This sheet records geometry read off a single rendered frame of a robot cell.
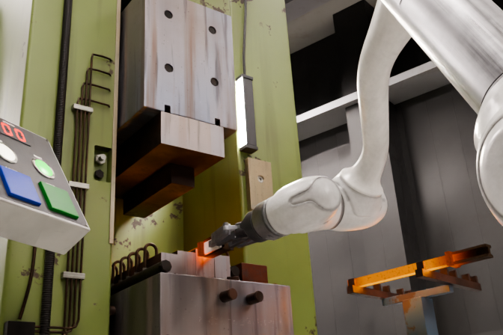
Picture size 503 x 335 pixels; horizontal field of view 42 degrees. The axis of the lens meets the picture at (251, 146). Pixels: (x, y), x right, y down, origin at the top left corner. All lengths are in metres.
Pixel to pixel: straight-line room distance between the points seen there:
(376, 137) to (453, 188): 3.41
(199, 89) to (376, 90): 0.71
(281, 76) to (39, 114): 0.91
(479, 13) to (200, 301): 0.98
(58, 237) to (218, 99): 0.72
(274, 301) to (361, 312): 3.25
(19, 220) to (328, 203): 0.58
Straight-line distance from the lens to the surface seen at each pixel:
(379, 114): 1.30
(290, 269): 2.00
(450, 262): 1.66
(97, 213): 1.70
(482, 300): 4.53
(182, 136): 1.73
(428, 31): 0.83
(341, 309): 4.99
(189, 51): 1.88
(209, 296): 1.56
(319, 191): 1.29
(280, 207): 1.34
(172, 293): 1.51
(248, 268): 1.72
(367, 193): 1.40
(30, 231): 1.29
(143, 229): 2.15
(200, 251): 1.63
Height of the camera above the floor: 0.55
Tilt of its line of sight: 25 degrees up
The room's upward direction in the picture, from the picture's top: 4 degrees counter-clockwise
